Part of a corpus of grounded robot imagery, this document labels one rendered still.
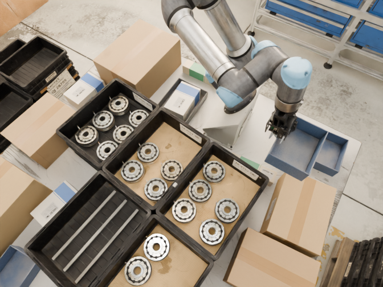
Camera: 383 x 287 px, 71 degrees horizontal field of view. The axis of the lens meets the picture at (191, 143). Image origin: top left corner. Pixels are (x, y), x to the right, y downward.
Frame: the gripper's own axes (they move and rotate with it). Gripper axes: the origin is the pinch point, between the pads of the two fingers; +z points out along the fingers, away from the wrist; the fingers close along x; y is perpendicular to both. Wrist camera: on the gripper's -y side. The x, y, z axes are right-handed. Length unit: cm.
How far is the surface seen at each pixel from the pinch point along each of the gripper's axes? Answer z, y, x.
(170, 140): 23, 14, -46
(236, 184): 27.9, 14.9, -9.0
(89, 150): 19, 39, -75
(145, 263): 23, 63, -22
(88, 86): 18, 10, -107
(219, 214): 25.1, 31.2, -7.8
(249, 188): 28.7, 13.3, -3.3
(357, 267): 94, -1, 64
